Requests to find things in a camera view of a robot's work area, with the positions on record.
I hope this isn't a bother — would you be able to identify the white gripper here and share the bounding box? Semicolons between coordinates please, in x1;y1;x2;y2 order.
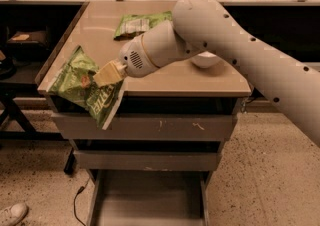
93;20;201;87

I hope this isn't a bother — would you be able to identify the green jalapeno chip bag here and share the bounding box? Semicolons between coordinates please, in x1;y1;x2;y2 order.
46;46;124;130

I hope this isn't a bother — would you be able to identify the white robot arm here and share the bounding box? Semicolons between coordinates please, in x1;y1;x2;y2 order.
94;0;320;146

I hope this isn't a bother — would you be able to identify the green chip bag on counter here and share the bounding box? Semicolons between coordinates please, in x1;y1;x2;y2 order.
114;11;172;40

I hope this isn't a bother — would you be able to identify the top grey drawer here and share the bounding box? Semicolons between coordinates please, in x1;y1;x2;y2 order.
52;113;236;141

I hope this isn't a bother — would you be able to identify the grey drawer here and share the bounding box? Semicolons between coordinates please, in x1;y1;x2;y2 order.
52;113;236;141
74;151;219;171

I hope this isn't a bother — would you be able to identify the middle grey drawer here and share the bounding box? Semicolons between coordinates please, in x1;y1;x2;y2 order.
74;151;219;171

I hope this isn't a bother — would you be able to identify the grey drawer cabinet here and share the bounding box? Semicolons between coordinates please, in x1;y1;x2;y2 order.
34;0;254;226

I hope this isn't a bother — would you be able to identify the open bottom drawer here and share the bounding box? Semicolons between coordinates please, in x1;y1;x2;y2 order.
87;170;210;226

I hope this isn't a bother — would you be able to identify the white bowl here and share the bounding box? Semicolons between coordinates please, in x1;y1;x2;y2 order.
191;52;221;69

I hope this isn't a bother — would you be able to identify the white sneaker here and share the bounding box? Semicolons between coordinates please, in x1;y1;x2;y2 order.
0;203;28;226

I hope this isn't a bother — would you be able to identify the black table frame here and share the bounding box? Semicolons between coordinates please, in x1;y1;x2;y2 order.
0;86;77;176

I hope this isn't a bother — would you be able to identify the black floor cable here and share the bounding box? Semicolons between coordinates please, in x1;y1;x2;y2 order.
72;176;93;226

